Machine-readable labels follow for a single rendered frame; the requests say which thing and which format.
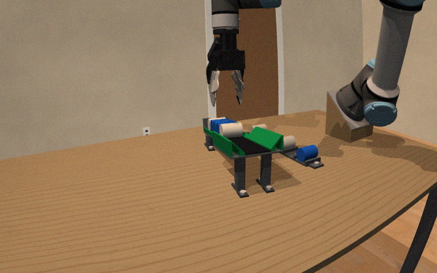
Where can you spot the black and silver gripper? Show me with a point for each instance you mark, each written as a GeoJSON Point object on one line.
{"type": "Point", "coordinates": [231, 59]}

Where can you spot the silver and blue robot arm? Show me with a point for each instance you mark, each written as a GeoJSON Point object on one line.
{"type": "Point", "coordinates": [374, 91]}

